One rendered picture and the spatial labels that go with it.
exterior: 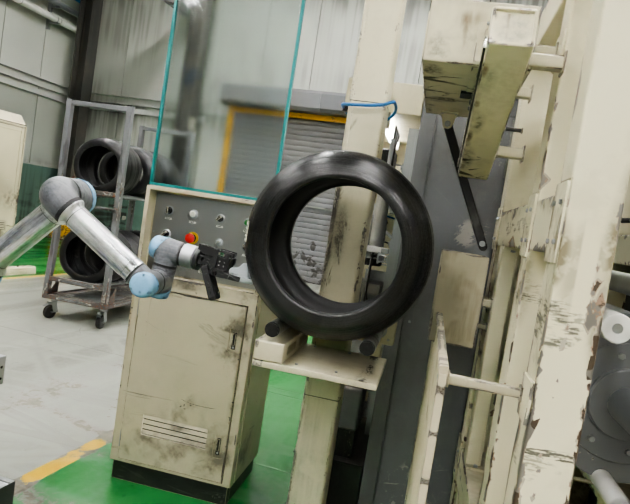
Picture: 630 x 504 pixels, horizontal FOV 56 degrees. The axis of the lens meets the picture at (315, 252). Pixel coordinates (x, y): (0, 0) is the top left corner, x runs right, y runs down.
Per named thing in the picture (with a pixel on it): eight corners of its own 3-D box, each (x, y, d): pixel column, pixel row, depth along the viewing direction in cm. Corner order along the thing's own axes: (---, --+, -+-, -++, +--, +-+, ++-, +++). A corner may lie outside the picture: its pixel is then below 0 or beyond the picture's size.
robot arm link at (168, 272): (136, 296, 183) (145, 261, 182) (149, 291, 194) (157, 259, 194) (160, 303, 183) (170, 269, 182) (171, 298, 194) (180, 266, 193)
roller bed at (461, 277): (428, 330, 212) (441, 248, 210) (470, 338, 209) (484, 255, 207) (427, 340, 193) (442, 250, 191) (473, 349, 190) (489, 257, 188)
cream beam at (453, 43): (423, 113, 196) (430, 68, 195) (501, 122, 192) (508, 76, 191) (418, 60, 137) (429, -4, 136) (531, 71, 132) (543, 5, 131)
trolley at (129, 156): (118, 301, 645) (142, 125, 634) (171, 312, 632) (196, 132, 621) (36, 317, 515) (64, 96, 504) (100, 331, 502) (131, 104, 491)
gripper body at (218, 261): (231, 254, 181) (195, 243, 183) (224, 281, 182) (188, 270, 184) (239, 253, 189) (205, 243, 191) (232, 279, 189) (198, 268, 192)
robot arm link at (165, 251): (155, 258, 194) (161, 233, 194) (185, 268, 192) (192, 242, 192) (143, 259, 187) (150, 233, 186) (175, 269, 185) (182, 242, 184)
